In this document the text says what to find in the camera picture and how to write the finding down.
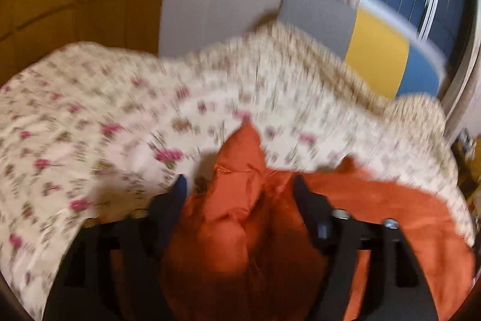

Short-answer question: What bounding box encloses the wooden desk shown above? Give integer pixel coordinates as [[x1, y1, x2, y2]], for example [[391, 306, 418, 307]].
[[453, 127, 481, 201]]

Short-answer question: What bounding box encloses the orange quilted jacket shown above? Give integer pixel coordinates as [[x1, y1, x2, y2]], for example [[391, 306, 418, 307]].
[[109, 120, 476, 321]]

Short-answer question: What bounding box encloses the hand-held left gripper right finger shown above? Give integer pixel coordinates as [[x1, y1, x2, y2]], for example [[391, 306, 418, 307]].
[[292, 175, 438, 321]]

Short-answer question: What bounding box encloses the grey yellow blue headboard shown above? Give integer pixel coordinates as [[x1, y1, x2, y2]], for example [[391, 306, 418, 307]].
[[280, 0, 448, 100]]

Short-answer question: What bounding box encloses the long floral curtain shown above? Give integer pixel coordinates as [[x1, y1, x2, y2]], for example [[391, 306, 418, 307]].
[[441, 16, 481, 141]]

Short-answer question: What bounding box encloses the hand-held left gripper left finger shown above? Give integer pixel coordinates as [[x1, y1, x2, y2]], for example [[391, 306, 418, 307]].
[[43, 174, 188, 321]]

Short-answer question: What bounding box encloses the floral quilt bed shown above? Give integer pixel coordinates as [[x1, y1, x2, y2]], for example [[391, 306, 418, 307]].
[[0, 22, 474, 318]]

